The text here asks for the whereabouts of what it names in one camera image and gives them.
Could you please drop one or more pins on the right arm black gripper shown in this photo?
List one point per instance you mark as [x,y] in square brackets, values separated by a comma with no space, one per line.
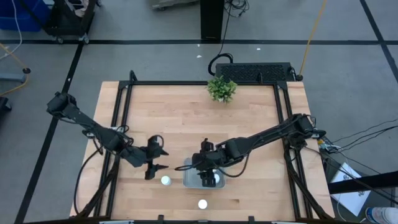
[208,158]

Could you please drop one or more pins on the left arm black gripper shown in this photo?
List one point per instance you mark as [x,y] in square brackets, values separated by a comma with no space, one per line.
[150,155]

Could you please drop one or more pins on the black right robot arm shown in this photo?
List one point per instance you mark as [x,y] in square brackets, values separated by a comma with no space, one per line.
[264,133]

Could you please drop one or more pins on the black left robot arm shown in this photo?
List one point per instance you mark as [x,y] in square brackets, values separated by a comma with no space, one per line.
[81,116]

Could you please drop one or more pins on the large white pill bottle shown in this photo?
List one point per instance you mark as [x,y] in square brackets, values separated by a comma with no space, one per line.
[202,204]

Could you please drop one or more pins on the small green potted plant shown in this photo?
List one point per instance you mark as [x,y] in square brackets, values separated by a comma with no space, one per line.
[221,89]

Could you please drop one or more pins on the black vented control box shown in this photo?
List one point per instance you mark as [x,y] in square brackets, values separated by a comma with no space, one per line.
[253,72]

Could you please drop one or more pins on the small electronics board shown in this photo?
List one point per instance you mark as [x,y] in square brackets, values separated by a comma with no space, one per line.
[326,144]

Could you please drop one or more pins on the white paper sheet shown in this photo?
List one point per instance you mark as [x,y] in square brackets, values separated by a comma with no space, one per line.
[349,189]

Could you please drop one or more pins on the black flat bar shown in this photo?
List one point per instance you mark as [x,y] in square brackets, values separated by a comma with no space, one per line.
[363,182]

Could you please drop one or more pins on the black floor object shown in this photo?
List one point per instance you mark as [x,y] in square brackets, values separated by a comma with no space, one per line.
[4,104]

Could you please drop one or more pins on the black wheeled cart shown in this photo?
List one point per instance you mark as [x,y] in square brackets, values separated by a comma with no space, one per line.
[70,18]

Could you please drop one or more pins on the grey stand foot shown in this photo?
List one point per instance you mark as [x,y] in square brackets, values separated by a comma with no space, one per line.
[12,77]

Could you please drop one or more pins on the clear plastic bottle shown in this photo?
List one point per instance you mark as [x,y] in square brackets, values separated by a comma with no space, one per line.
[382,215]

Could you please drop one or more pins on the blue plastic bin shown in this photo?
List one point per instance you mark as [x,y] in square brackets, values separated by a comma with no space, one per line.
[21,14]

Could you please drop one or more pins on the black metal table frame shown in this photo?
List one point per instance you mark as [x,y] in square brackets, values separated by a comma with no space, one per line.
[281,102]

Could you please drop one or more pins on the black upright post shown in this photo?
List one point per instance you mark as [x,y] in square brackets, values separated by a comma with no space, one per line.
[212,18]

